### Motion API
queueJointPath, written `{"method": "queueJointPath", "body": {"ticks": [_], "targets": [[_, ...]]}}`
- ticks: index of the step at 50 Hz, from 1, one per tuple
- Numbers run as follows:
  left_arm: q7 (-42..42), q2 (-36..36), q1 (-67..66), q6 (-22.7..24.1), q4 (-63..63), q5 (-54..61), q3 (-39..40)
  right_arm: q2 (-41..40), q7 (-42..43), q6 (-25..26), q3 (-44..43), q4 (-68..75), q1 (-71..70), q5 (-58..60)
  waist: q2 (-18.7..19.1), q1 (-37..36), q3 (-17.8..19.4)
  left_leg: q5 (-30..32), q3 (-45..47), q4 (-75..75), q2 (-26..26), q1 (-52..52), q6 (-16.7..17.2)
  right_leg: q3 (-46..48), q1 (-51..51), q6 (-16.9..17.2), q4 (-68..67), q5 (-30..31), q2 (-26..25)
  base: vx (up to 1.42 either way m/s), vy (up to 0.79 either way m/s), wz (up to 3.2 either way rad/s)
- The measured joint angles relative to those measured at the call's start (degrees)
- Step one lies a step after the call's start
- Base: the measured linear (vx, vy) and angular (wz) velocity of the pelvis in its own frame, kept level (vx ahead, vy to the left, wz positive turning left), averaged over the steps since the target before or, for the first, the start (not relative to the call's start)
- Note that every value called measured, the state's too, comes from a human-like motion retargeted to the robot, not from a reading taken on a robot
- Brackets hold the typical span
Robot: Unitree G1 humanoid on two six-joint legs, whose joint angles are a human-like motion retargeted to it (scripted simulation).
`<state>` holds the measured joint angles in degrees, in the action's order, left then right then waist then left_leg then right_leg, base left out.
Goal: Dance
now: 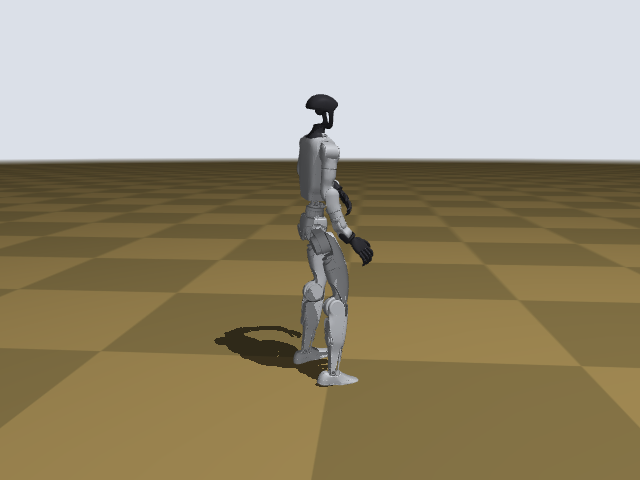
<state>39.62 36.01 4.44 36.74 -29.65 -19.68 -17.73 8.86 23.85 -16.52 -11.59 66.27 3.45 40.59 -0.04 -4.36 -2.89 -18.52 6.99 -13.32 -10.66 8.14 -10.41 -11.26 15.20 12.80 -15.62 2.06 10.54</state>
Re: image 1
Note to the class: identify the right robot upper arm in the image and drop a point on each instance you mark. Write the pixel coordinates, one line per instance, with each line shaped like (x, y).
(329, 154)

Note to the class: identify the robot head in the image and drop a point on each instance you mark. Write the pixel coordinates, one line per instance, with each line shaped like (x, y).
(321, 104)

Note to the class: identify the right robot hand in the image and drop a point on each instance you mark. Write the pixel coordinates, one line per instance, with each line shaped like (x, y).
(360, 246)

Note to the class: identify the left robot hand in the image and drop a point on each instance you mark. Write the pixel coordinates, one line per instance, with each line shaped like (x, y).
(344, 198)

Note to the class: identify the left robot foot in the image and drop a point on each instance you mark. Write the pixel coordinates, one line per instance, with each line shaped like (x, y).
(315, 354)

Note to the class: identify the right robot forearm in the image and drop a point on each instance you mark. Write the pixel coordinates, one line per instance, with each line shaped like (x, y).
(333, 208)

